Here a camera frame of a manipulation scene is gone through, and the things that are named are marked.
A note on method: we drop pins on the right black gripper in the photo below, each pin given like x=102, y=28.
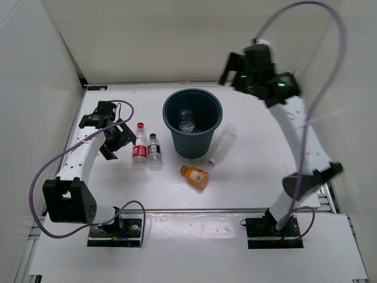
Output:
x=236, y=62

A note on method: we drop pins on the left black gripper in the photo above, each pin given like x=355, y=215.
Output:
x=125, y=137

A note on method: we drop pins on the red label water bottle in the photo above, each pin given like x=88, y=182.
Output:
x=139, y=153

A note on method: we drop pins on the blue label clear bottle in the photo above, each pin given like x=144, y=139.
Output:
x=186, y=121

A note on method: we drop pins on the clear unlabeled plastic bottle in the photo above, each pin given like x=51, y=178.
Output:
x=222, y=144

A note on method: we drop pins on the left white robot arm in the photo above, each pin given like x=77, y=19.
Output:
x=68, y=197

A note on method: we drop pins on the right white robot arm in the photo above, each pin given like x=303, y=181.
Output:
x=314, y=167

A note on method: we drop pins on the dark green plastic bin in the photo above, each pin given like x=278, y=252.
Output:
x=208, y=114

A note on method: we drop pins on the black label small bottle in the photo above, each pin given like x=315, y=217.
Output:
x=154, y=152

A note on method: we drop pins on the orange juice bottle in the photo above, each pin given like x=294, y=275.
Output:
x=195, y=176

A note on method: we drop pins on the aluminium front rail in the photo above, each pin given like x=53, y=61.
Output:
x=231, y=210

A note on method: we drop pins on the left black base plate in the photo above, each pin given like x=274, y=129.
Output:
x=128, y=237

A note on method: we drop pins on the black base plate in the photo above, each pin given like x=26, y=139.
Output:
x=128, y=237
x=261, y=236

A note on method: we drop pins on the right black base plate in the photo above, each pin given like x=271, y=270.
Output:
x=261, y=236

